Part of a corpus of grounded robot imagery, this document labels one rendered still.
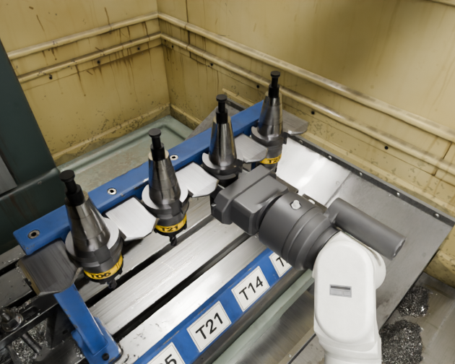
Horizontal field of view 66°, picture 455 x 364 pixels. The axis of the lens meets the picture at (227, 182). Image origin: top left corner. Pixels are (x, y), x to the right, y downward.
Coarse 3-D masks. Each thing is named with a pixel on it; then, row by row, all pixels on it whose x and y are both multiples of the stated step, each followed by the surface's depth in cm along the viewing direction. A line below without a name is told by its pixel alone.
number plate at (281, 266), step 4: (272, 256) 73; (276, 256) 74; (272, 260) 73; (276, 260) 74; (280, 260) 74; (284, 260) 75; (276, 264) 74; (280, 264) 74; (284, 264) 75; (288, 264) 75; (276, 268) 73; (280, 268) 74; (284, 268) 75; (288, 268) 75; (280, 272) 74; (284, 272) 74; (280, 276) 74
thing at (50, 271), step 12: (60, 240) 44; (36, 252) 42; (48, 252) 42; (60, 252) 42; (24, 264) 41; (36, 264) 41; (48, 264) 41; (60, 264) 41; (72, 264) 41; (36, 276) 40; (48, 276) 40; (60, 276) 40; (72, 276) 40; (36, 288) 39; (48, 288) 39; (60, 288) 39
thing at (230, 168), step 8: (240, 152) 55; (208, 160) 53; (240, 160) 53; (208, 168) 53; (216, 168) 52; (224, 168) 52; (232, 168) 52; (240, 168) 55; (216, 176) 53; (224, 176) 53; (232, 176) 53
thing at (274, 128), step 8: (264, 96) 56; (280, 96) 55; (264, 104) 56; (272, 104) 55; (280, 104) 55; (264, 112) 56; (272, 112) 56; (280, 112) 56; (264, 120) 57; (272, 120) 56; (280, 120) 57; (264, 128) 57; (272, 128) 57; (280, 128) 58; (272, 136) 58
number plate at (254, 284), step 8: (256, 272) 71; (248, 280) 70; (256, 280) 71; (264, 280) 72; (240, 288) 68; (248, 288) 69; (256, 288) 70; (264, 288) 71; (240, 296) 68; (248, 296) 69; (256, 296) 70; (240, 304) 68; (248, 304) 69
